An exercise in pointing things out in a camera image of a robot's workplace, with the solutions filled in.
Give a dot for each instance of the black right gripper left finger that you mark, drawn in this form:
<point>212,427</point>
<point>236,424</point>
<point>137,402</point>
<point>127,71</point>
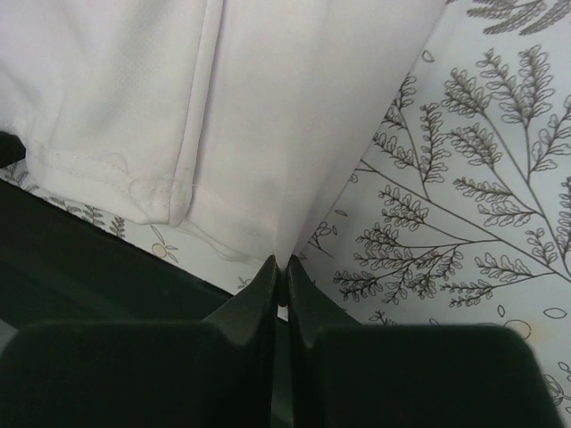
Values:
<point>216,372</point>

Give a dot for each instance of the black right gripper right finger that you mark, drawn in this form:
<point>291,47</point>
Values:
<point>347,374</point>

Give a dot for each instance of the white t shirt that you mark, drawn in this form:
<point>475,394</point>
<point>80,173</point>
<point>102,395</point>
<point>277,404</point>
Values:
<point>240,121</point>

